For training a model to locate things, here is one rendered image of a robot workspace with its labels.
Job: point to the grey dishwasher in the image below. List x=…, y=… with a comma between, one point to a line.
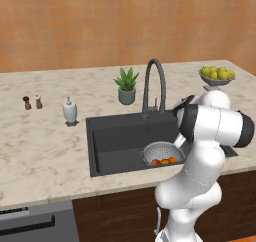
x=36, y=224

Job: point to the red apple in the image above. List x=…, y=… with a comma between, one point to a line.
x=155, y=161

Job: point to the orange tangerine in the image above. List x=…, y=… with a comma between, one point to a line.
x=172, y=159

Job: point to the grey faucet lever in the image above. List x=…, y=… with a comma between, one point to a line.
x=155, y=103

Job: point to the orange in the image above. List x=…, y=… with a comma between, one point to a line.
x=164, y=161

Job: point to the white soap dispenser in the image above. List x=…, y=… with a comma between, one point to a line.
x=70, y=111

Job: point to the brown pepper shaker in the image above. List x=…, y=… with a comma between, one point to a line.
x=27, y=103

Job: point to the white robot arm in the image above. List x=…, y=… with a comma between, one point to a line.
x=203, y=159

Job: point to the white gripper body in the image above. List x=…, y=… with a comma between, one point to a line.
x=179, y=141

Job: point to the white-topped brown salt shaker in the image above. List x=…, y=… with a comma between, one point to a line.
x=38, y=102

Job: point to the grey fruit bowl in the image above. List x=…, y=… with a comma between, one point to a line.
x=216, y=82

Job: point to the yellow lemon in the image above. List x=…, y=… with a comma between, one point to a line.
x=222, y=75
x=206, y=71
x=213, y=75
x=213, y=68
x=230, y=74

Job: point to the dark grey curved faucet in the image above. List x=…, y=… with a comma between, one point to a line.
x=162, y=82

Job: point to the dark brown cupboard door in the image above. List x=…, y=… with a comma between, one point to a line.
x=236, y=206
x=113, y=216

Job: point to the dark grey sink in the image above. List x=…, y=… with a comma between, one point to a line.
x=116, y=142

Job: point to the green plant in grey pot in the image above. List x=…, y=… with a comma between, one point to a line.
x=127, y=86

